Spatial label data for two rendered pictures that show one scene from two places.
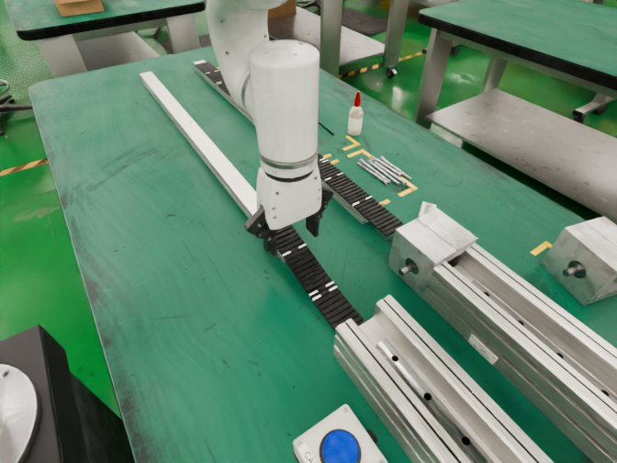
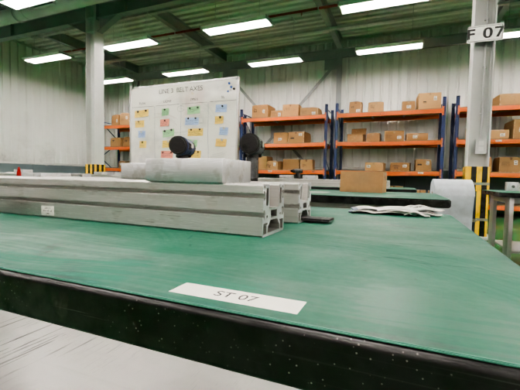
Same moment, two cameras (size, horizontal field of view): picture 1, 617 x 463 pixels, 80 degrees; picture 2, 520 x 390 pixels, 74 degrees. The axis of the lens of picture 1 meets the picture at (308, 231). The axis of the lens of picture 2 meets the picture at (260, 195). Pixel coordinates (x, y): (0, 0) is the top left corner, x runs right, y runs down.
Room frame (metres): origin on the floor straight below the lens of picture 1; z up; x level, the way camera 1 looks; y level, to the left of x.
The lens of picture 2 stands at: (-0.86, -0.17, 0.88)
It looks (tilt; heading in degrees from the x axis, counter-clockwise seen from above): 3 degrees down; 326
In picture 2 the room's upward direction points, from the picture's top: 1 degrees clockwise
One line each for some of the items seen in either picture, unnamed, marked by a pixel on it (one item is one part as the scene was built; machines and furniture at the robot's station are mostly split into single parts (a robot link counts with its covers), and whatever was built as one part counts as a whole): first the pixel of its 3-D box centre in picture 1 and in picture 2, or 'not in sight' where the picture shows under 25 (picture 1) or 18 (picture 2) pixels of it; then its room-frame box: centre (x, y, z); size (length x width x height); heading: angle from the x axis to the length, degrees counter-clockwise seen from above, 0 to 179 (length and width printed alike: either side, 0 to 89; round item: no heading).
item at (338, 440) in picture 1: (340, 451); not in sight; (0.11, -0.04, 0.84); 0.04 x 0.04 x 0.02
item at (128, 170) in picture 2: not in sight; (159, 176); (0.05, -0.46, 0.87); 0.16 x 0.11 x 0.07; 33
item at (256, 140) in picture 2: not in sight; (254, 172); (0.04, -0.74, 0.89); 0.20 x 0.08 x 0.22; 139
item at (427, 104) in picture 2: not in sight; (386, 154); (5.29, -8.52, 1.59); 2.83 x 0.98 x 3.17; 34
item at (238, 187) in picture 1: (197, 139); not in sight; (0.85, 0.29, 0.79); 0.96 x 0.04 x 0.03; 33
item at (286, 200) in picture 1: (289, 189); not in sight; (0.45, 0.03, 0.95); 0.10 x 0.07 x 0.11; 123
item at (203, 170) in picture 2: not in sight; (199, 178); (-0.26, -0.43, 0.87); 0.16 x 0.11 x 0.07; 33
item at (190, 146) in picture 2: not in sight; (184, 171); (0.25, -0.60, 0.89); 0.20 x 0.08 x 0.22; 145
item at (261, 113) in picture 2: not in sight; (285, 155); (7.78, -6.86, 1.58); 2.83 x 0.98 x 3.15; 34
